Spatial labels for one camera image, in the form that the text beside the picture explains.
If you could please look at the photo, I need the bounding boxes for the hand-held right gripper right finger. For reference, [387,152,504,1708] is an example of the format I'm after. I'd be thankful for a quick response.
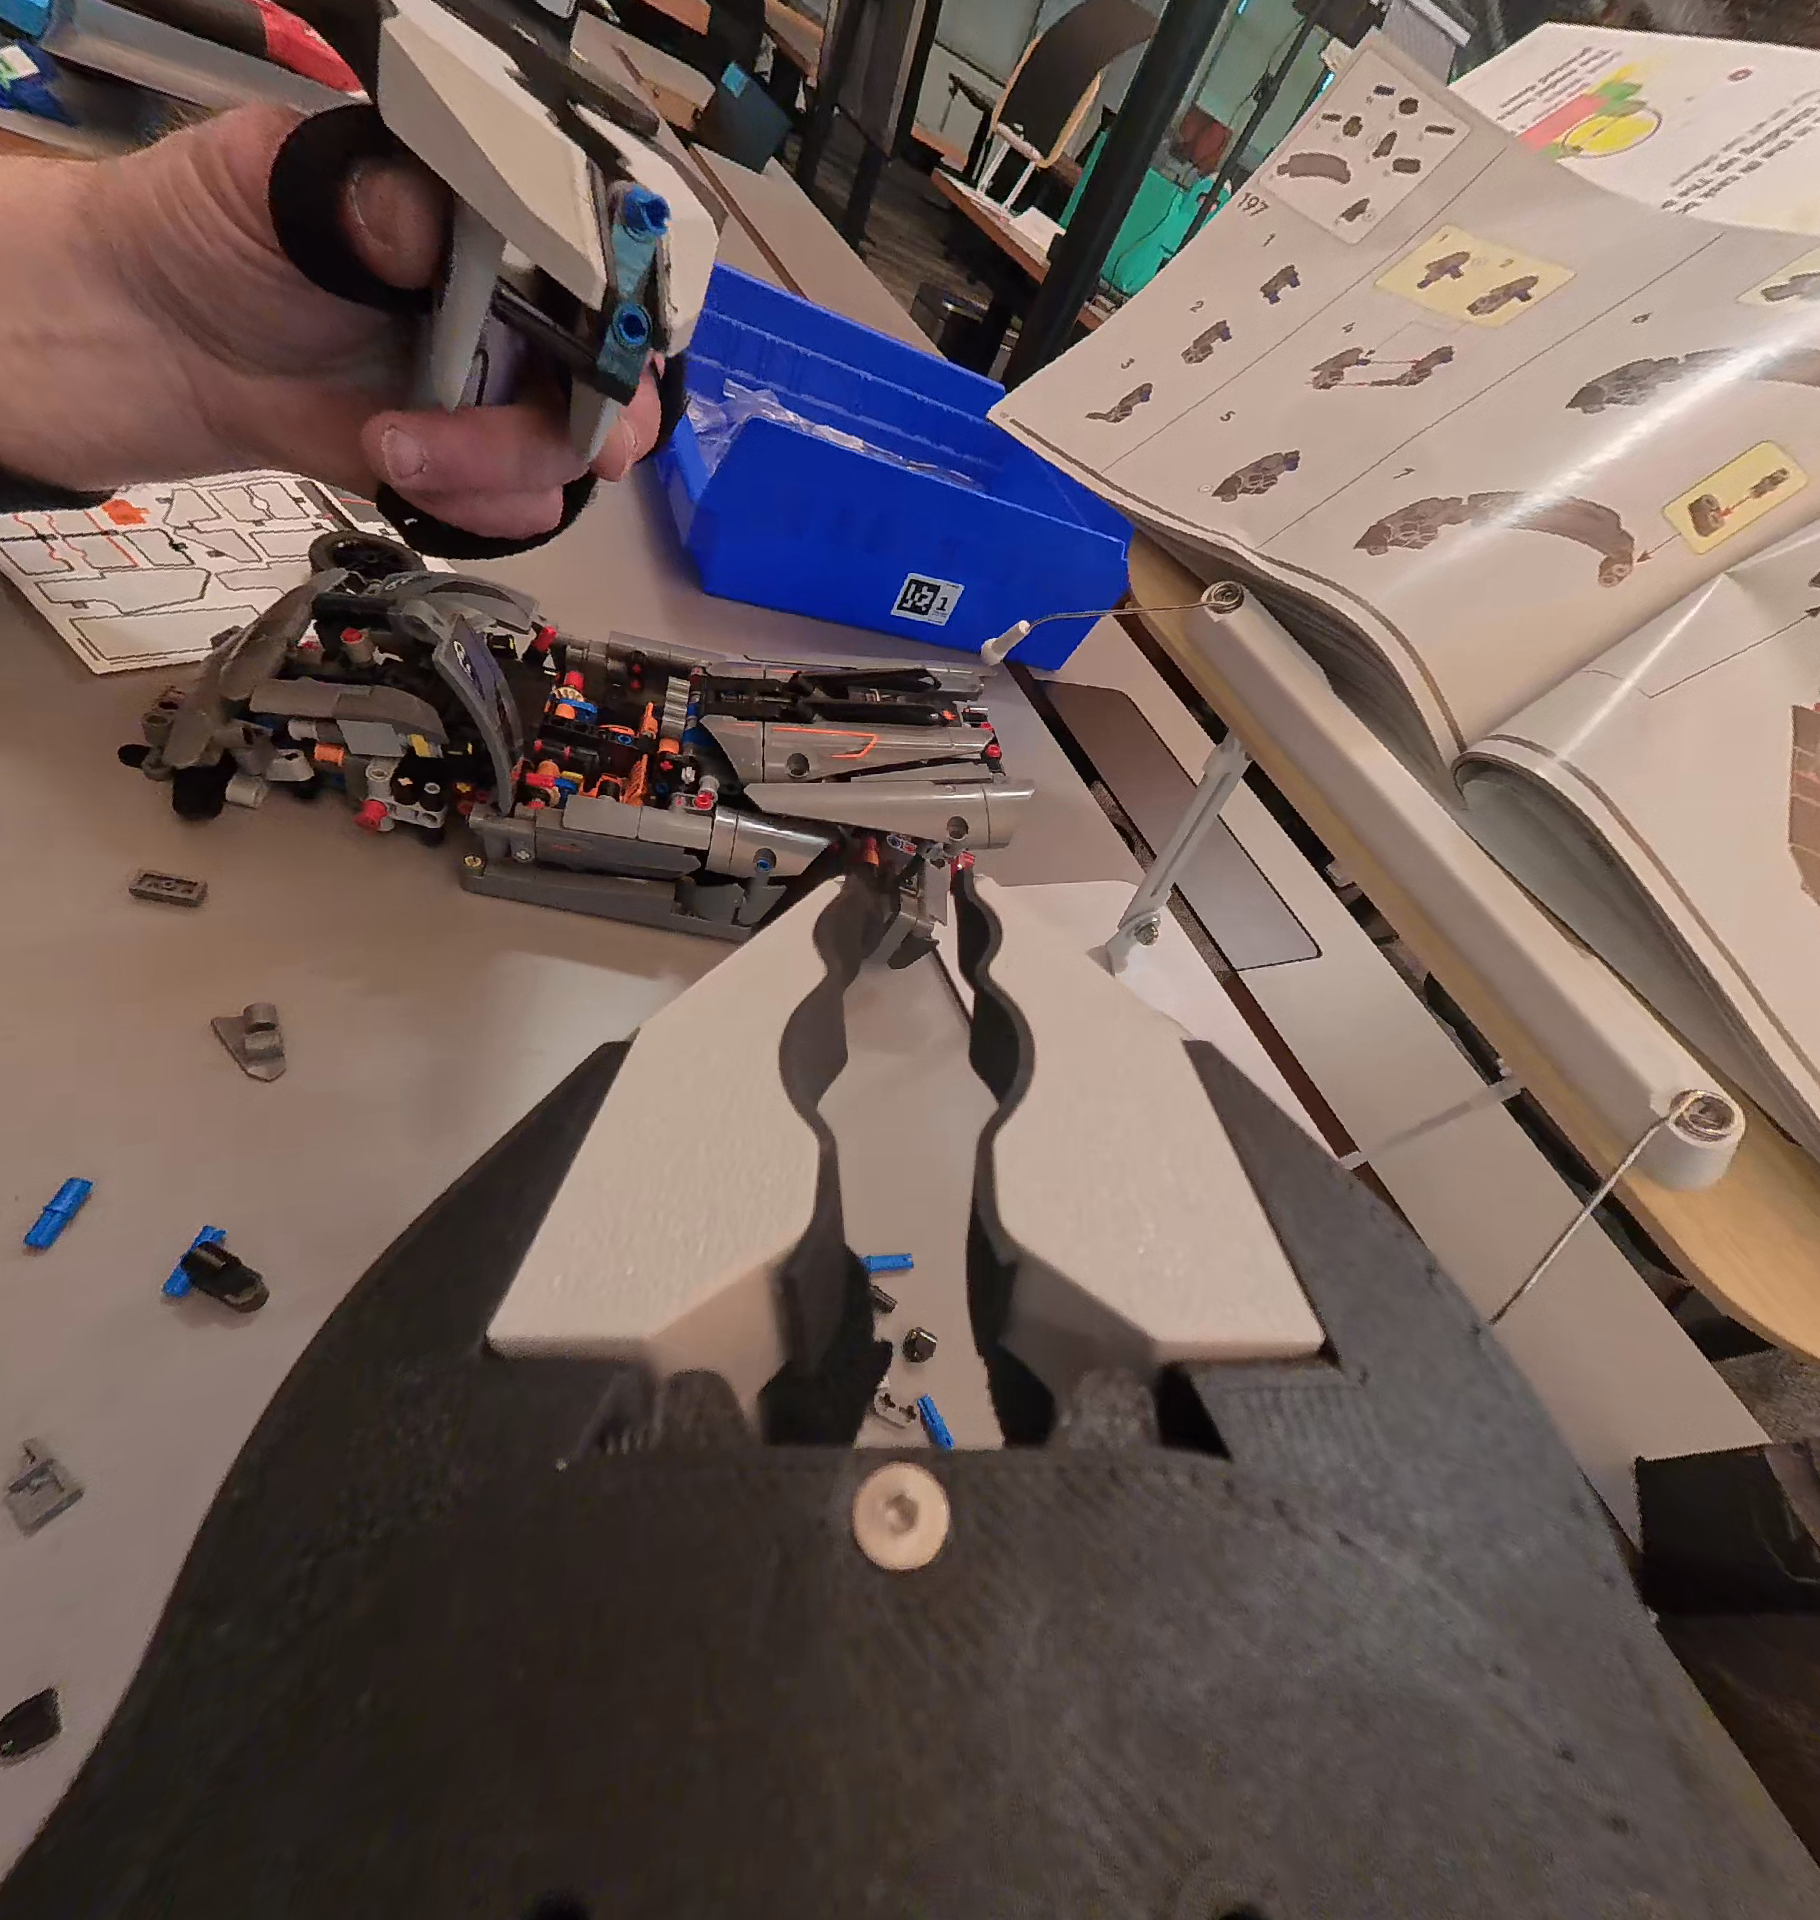
[952,871,1327,1450]

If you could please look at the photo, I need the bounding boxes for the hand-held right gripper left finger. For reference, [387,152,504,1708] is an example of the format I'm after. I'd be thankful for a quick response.
[483,877,893,1450]

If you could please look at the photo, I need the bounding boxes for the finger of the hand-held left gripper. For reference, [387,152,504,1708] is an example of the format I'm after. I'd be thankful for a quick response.
[373,0,628,421]
[563,138,723,464]

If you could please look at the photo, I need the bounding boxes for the black beam with blue pins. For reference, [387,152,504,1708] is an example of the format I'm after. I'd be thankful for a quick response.
[486,184,675,390]

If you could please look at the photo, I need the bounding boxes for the grey lego car model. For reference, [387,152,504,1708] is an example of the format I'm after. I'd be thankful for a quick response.
[122,524,1039,948]

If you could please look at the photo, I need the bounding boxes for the lego instruction booklet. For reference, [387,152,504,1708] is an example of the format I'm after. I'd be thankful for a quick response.
[992,36,1820,1202]

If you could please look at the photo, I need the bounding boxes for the lego sticker sheet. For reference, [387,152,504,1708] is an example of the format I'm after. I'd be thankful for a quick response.
[0,472,402,678]

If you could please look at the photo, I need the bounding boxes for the scattered loose lego pieces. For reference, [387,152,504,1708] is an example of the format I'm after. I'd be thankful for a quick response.
[0,862,958,1765]

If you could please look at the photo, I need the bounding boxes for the person's left hand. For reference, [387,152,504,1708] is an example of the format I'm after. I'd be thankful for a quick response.
[0,102,663,543]

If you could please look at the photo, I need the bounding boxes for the clear plastic bags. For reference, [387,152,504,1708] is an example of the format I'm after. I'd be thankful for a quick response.
[713,375,987,490]

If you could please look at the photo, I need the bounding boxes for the blue storage bin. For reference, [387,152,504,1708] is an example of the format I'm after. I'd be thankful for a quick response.
[654,263,1137,670]

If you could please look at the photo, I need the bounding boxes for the white book stand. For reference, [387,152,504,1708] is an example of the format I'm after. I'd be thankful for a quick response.
[983,532,1820,1382]

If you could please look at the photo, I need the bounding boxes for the black steel column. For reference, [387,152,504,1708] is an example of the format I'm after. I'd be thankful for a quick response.
[999,0,1228,385]

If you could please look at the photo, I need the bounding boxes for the brown curved chair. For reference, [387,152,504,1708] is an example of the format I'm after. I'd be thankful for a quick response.
[983,0,1160,204]

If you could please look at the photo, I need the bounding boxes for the white instruction sheet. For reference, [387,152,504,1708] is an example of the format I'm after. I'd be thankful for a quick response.
[1449,22,1820,251]

